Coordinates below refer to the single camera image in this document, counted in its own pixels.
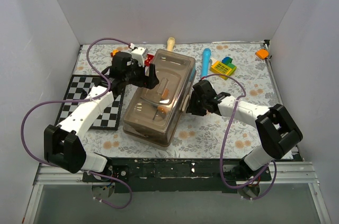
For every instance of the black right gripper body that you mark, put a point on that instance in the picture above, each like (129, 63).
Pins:
(204, 100)

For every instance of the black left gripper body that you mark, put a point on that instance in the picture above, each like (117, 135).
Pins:
(137, 76)

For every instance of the taupe plastic tool box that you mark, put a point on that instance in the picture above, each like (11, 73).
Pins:
(175, 72)

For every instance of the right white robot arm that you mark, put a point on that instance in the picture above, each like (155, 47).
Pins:
(276, 128)

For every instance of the yellow toy brick car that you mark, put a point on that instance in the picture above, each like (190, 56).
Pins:
(113, 53)

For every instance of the red owl toy block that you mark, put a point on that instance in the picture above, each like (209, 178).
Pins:
(148, 59)

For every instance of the yellow green toy block house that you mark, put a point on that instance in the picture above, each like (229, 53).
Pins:
(225, 67)

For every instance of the blue toy microphone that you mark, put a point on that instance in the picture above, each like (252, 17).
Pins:
(205, 62)

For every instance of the floral table mat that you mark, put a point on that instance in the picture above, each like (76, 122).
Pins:
(210, 136)

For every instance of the orange tape measure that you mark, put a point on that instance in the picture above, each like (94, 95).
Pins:
(262, 54)

